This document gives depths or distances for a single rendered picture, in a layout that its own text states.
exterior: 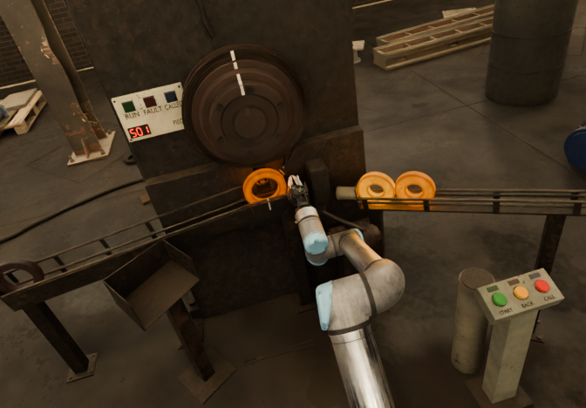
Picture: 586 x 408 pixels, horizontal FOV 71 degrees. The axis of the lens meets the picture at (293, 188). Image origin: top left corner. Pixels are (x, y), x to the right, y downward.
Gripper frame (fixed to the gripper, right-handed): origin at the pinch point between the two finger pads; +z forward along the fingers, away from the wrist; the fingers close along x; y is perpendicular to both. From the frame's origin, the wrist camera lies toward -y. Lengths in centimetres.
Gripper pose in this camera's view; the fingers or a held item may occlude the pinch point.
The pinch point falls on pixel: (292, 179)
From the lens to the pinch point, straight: 179.0
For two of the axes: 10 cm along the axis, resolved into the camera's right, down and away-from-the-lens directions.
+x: -9.6, 2.6, -1.0
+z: -2.6, -7.5, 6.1
